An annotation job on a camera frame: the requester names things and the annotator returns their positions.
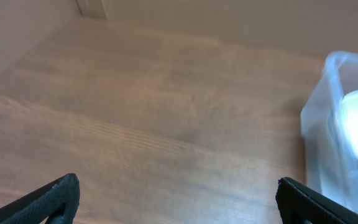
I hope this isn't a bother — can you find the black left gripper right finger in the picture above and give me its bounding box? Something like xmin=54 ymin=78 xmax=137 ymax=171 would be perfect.
xmin=275 ymin=177 xmax=358 ymax=224

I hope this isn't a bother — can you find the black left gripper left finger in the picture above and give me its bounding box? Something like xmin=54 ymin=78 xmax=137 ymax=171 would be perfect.
xmin=0 ymin=173 xmax=80 ymax=224

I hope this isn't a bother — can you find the clear plastic storage container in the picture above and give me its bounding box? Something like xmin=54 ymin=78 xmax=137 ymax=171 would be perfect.
xmin=300 ymin=51 xmax=358 ymax=214

